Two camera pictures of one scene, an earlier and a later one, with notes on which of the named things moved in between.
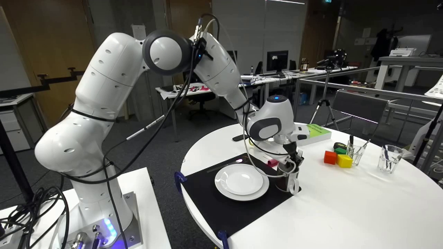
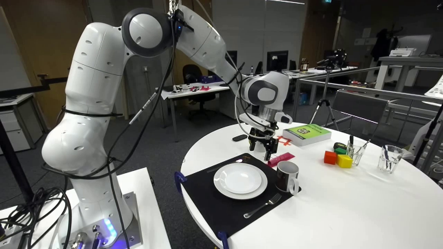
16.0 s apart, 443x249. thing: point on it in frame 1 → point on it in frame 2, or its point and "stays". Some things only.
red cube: (330, 156) stays
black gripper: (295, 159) → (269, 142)
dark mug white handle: (288, 181) stays
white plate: (241, 182) stays
